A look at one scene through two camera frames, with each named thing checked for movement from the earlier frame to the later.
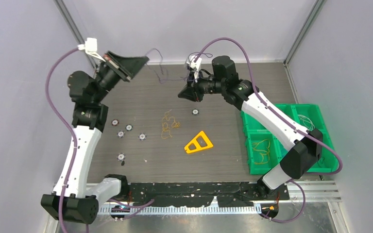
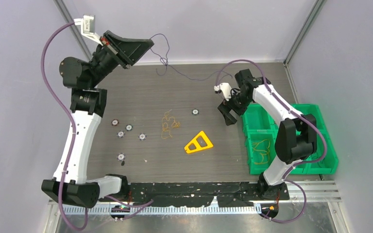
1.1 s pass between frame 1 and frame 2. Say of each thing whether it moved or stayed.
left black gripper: moved
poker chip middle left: stayed
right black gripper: moved
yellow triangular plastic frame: stayed
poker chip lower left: stayed
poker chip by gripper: stayed
